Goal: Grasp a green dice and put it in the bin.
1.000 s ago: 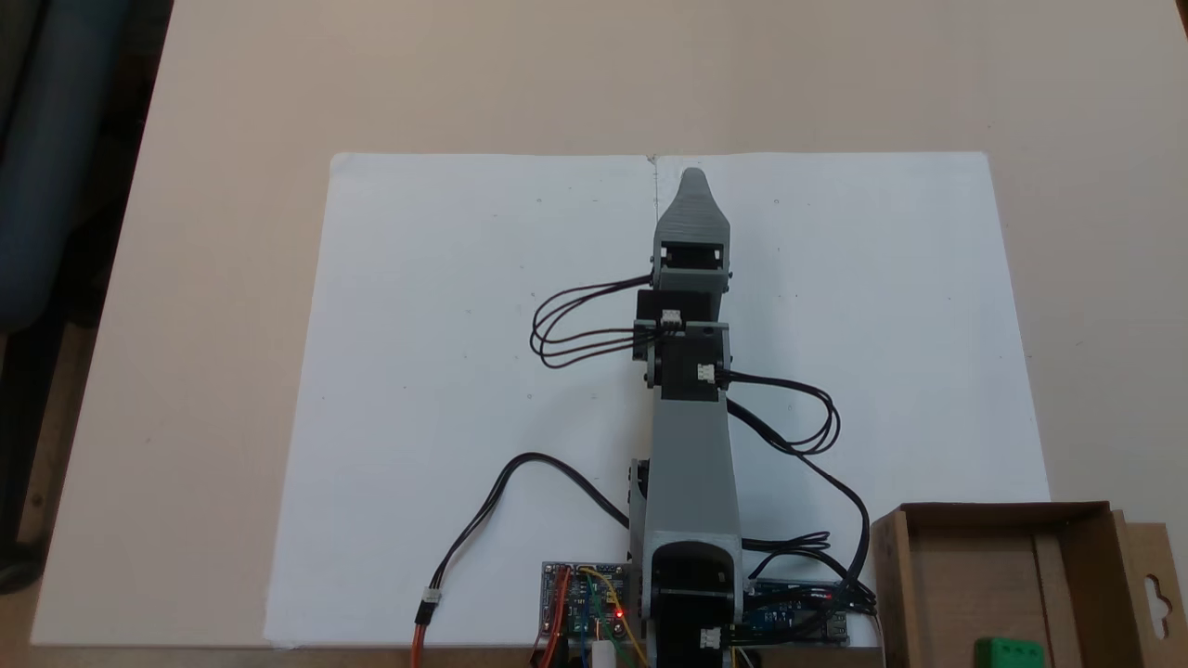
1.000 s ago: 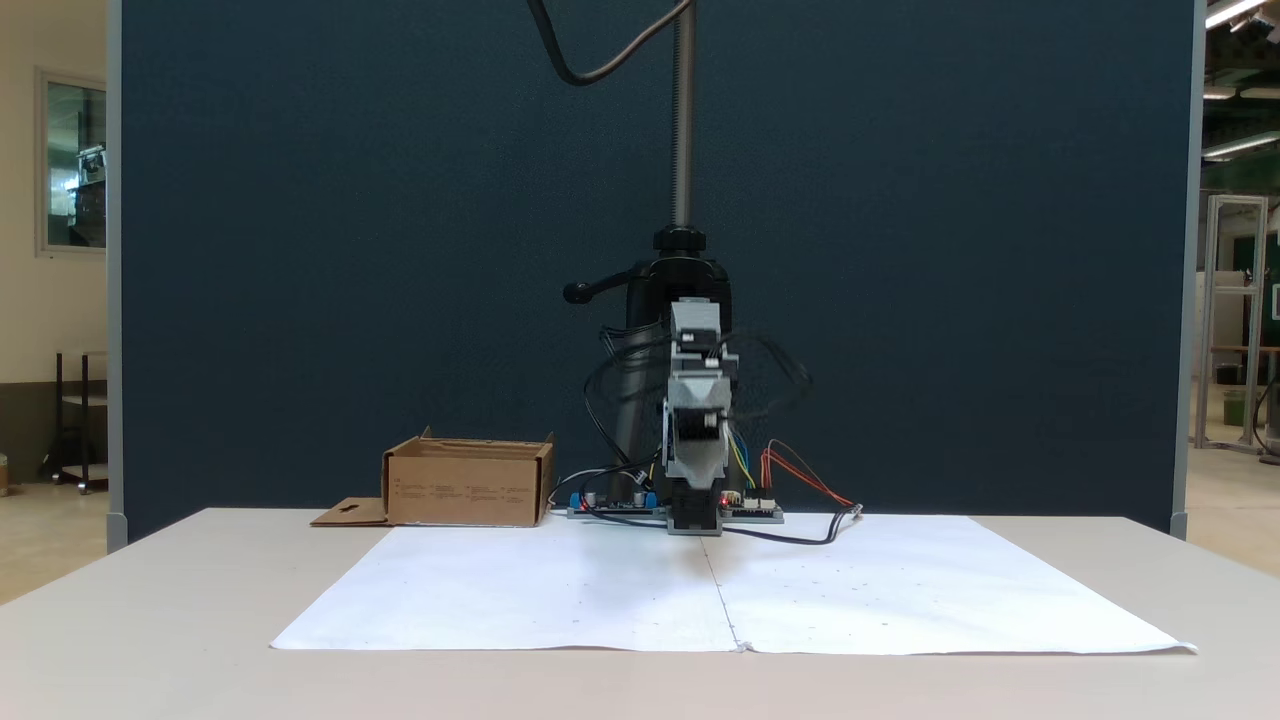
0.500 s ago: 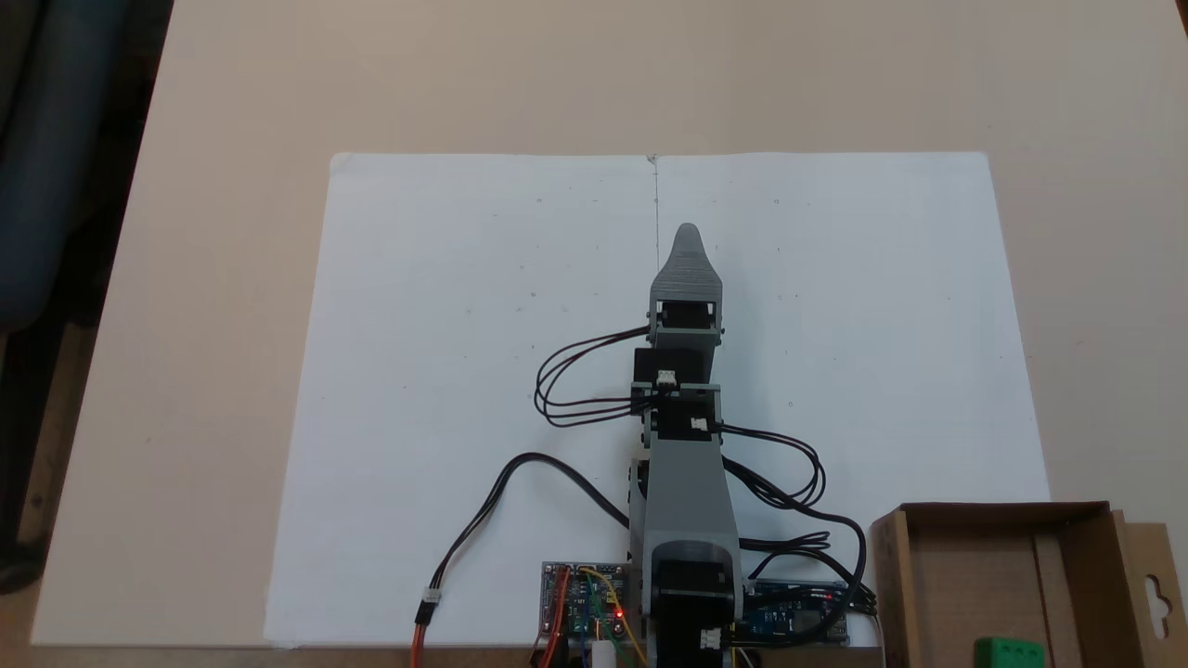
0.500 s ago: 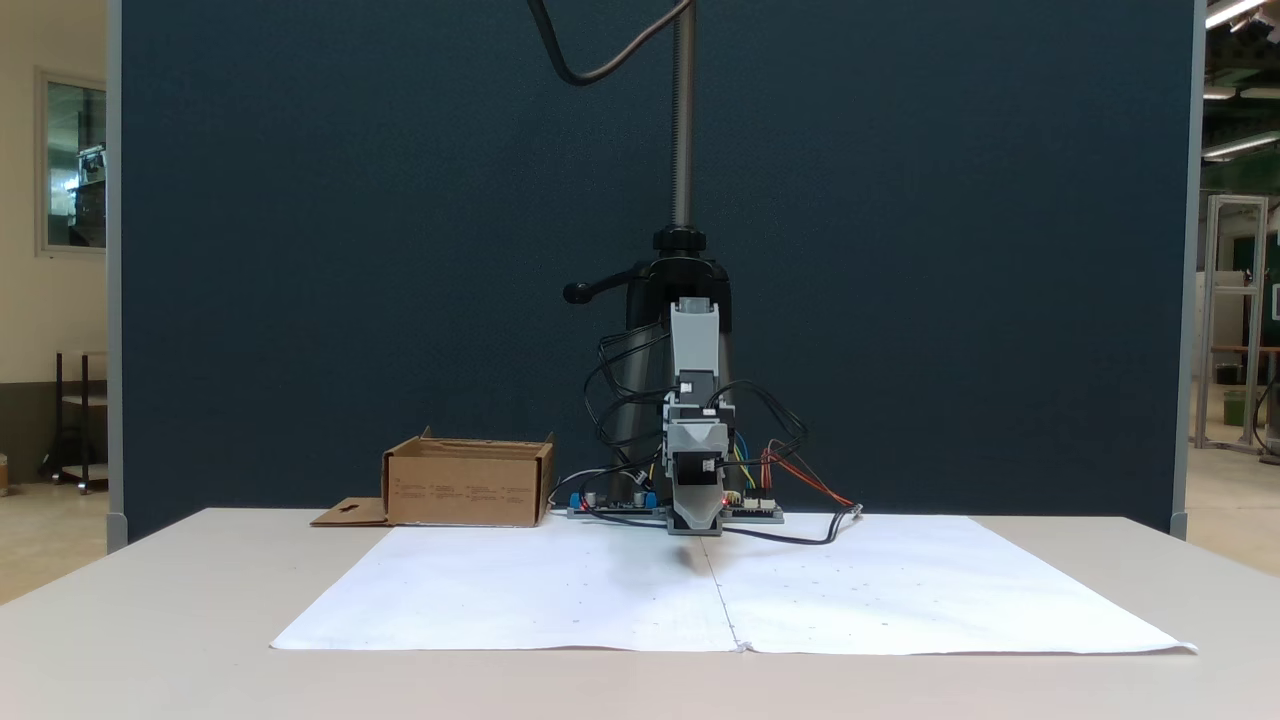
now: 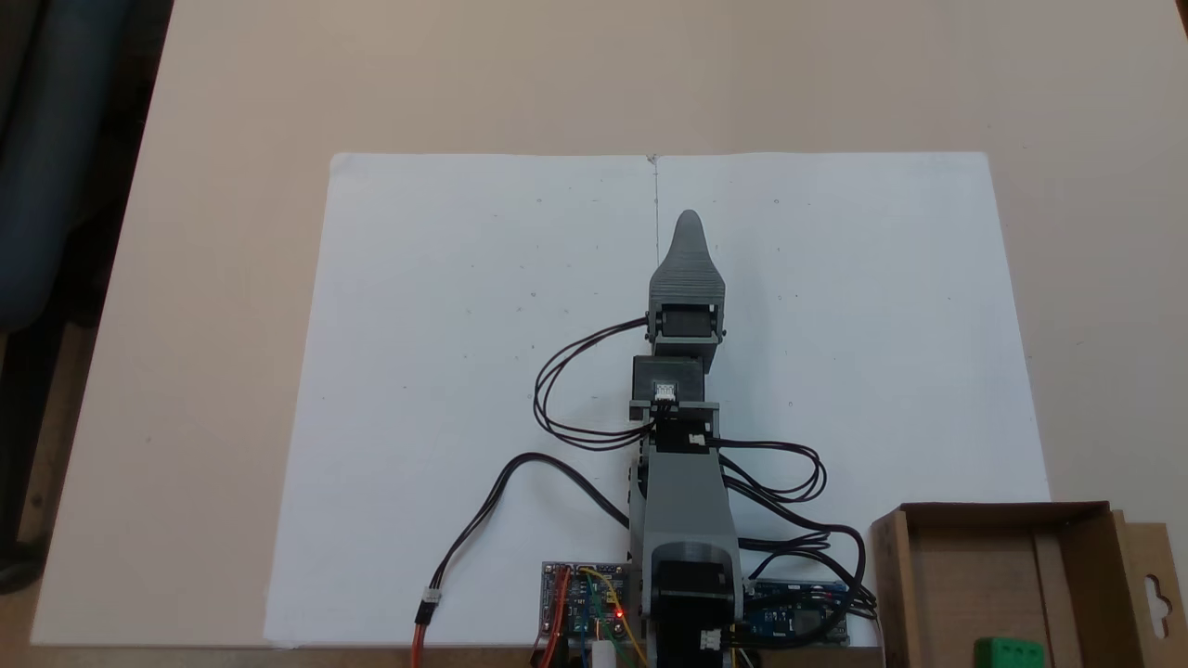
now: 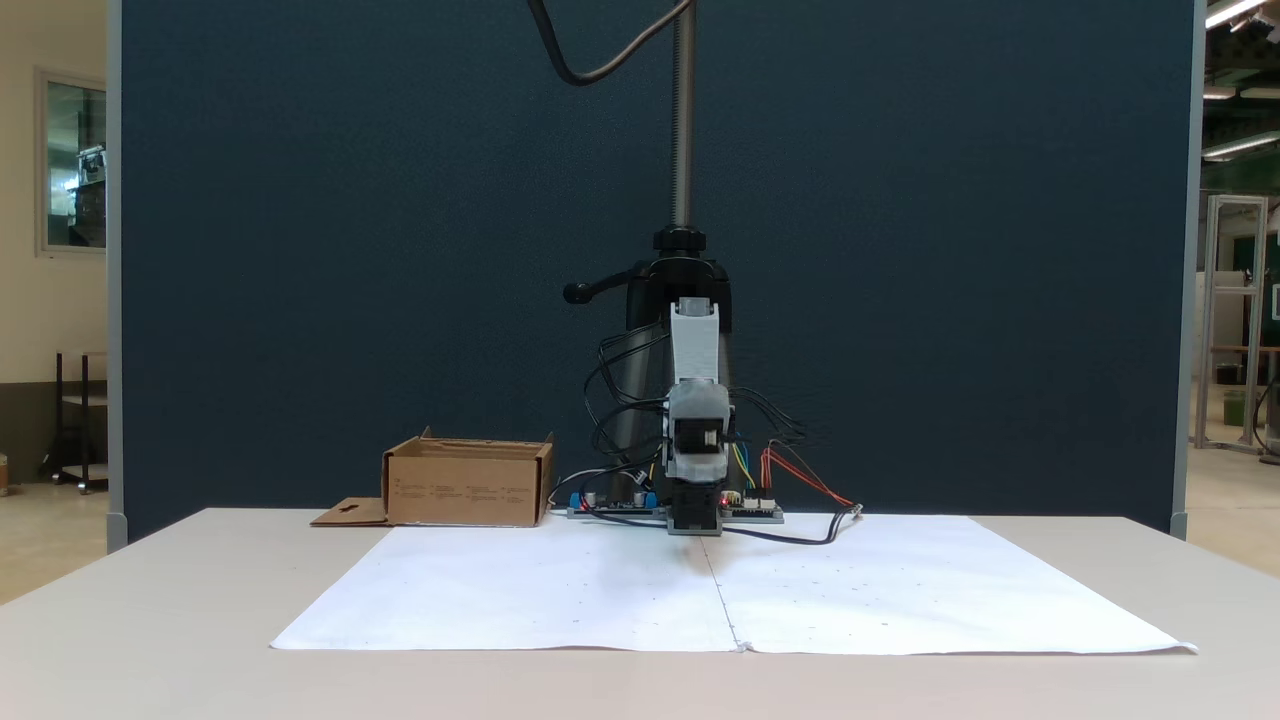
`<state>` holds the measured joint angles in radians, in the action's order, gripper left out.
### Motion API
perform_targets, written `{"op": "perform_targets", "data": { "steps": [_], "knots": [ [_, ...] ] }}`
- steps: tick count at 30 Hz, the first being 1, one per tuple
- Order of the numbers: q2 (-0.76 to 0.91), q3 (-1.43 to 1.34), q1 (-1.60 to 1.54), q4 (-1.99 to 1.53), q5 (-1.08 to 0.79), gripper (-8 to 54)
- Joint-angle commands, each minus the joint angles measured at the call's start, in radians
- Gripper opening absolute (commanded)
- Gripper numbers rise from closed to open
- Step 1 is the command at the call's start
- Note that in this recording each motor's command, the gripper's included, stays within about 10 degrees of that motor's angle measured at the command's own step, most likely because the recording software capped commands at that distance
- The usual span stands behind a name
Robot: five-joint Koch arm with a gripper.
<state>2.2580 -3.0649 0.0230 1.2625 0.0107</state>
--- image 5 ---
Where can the white paper sheet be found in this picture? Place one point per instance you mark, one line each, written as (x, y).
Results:
(418, 325)
(910, 278)

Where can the green dice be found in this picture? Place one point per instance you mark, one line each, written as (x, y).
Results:
(1007, 654)

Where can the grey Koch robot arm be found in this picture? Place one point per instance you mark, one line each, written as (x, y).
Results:
(687, 510)

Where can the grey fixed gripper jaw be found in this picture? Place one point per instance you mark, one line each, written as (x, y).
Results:
(688, 274)

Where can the small white cylinder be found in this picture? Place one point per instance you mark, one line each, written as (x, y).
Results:
(603, 655)

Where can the brown cardboard box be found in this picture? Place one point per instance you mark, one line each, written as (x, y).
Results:
(965, 584)

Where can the blue circuit board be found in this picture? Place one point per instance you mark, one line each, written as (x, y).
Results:
(798, 617)

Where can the dark blue chair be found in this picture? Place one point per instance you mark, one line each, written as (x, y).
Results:
(56, 139)

